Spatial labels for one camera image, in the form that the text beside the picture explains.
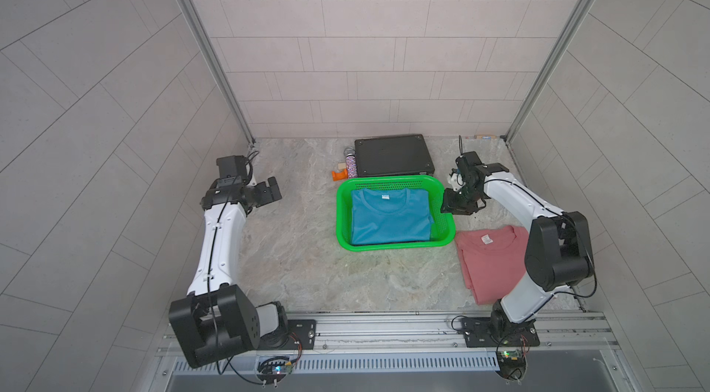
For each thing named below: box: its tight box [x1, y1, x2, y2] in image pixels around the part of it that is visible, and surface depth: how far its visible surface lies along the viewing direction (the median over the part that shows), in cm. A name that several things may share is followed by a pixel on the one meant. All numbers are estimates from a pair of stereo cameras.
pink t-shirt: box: [454, 225, 529, 306], surface depth 86 cm
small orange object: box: [330, 168, 349, 182], surface depth 104 cm
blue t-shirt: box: [350, 187, 435, 245], surface depth 91 cm
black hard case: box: [355, 134, 436, 178], surface depth 108 cm
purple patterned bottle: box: [345, 154, 358, 180], surface depth 106 cm
